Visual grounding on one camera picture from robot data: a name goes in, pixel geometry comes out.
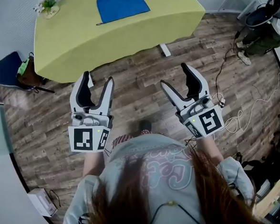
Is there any white box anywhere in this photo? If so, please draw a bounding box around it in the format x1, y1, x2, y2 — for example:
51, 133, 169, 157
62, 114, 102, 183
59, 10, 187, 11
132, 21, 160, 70
27, 186, 58, 218

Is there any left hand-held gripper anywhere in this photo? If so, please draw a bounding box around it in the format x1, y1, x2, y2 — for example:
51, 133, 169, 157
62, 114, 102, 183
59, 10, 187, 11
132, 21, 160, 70
63, 68, 120, 155

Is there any thin black cord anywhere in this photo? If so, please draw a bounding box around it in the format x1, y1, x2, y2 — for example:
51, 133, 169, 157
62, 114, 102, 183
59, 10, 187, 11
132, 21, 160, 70
49, 188, 62, 208

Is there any person's right forearm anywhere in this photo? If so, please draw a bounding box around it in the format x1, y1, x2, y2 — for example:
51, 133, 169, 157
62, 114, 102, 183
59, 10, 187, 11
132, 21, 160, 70
196, 133, 224, 164

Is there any person's grey printed shirt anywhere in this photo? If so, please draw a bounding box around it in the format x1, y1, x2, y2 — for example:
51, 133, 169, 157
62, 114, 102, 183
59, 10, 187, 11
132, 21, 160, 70
57, 127, 257, 224

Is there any blue chair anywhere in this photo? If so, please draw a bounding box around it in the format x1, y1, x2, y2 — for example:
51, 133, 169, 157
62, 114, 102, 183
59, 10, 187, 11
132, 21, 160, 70
0, 48, 55, 97

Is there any blue towel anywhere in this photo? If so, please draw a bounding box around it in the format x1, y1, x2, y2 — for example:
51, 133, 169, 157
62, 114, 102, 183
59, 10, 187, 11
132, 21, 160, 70
94, 0, 152, 26

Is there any wooden board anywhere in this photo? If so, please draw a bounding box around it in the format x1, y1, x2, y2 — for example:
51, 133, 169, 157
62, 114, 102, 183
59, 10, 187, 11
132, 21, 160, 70
250, 171, 280, 219

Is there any bright green cloth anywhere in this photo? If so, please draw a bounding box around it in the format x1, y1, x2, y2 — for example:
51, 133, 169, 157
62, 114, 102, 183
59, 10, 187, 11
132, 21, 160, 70
15, 58, 32, 76

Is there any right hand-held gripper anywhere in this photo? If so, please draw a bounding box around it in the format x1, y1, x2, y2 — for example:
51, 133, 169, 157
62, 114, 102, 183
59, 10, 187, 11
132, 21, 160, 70
158, 59, 226, 141

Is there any white floor cable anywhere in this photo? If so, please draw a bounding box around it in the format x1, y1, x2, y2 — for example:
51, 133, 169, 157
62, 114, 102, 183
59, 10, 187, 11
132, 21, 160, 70
210, 68, 280, 135

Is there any black floor cable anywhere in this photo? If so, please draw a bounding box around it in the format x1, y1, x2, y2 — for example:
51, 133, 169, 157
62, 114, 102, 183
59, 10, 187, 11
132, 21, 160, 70
212, 27, 247, 102

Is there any black round bin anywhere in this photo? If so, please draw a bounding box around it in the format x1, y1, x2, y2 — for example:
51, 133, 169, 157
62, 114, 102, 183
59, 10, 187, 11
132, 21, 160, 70
245, 5, 276, 28

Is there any person's left forearm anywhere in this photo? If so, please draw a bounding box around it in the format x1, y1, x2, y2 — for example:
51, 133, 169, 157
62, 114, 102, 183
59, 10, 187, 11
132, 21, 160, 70
80, 149, 107, 178

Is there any black office chair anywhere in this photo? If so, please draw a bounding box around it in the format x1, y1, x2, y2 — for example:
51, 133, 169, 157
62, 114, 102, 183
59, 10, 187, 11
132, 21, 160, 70
235, 144, 280, 191

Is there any black neck cord gold bead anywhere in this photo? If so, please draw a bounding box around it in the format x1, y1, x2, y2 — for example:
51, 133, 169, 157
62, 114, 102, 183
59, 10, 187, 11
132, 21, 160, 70
148, 199, 206, 224

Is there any person's right shoe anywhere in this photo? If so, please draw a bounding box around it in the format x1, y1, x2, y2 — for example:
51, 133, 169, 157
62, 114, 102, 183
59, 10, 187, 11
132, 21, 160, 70
138, 119, 153, 132

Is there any green cloth covered table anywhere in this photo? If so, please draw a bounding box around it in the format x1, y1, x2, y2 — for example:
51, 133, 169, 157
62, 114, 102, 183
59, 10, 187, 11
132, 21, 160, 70
30, 0, 211, 92

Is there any brown bag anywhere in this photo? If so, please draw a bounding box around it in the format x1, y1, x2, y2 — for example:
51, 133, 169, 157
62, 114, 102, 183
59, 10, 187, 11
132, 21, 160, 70
15, 54, 49, 89

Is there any white flower pot plant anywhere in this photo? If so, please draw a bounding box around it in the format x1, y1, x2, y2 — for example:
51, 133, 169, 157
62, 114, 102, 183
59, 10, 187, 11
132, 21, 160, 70
32, 0, 61, 21

